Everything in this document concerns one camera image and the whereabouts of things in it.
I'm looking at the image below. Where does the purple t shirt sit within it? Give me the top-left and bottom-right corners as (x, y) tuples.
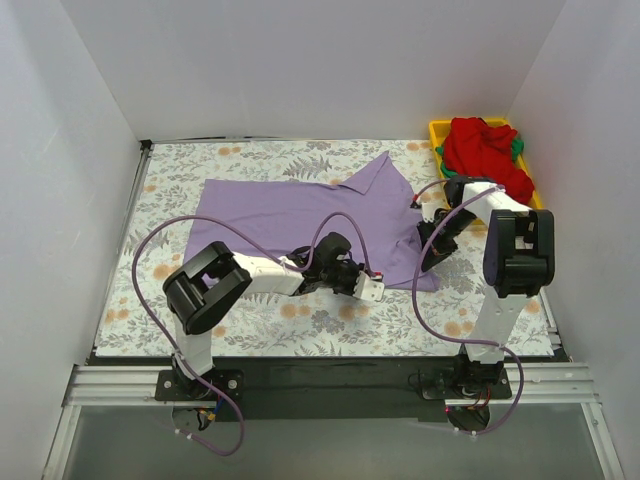
(184, 153), (439, 292)

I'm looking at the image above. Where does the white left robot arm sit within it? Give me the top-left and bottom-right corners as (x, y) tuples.
(163, 232), (370, 400)

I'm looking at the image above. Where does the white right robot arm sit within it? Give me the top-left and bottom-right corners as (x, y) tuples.
(414, 176), (555, 399)

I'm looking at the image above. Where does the floral patterned table mat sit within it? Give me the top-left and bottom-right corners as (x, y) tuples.
(92, 138), (564, 358)

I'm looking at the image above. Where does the red t shirt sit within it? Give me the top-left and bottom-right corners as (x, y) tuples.
(442, 117), (534, 204)

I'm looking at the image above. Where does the green t shirt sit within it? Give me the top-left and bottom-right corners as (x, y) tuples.
(435, 136), (525, 178)

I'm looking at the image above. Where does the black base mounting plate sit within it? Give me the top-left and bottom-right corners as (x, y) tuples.
(155, 355), (517, 422)

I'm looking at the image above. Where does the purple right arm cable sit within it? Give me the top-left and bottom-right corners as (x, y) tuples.
(409, 180), (526, 437)

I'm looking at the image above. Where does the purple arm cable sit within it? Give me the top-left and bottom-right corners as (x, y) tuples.
(409, 180), (526, 437)
(132, 212), (384, 456)

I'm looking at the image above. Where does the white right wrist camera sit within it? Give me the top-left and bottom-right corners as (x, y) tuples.
(410, 195), (441, 223)

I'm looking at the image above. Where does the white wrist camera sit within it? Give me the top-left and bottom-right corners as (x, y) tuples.
(353, 271), (385, 302)
(410, 195), (441, 223)

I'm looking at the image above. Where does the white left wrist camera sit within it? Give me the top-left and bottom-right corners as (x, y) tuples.
(353, 271), (385, 302)

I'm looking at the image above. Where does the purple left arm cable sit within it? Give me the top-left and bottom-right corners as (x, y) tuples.
(132, 212), (384, 456)

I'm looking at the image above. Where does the aluminium frame rail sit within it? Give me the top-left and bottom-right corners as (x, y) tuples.
(61, 362), (624, 479)

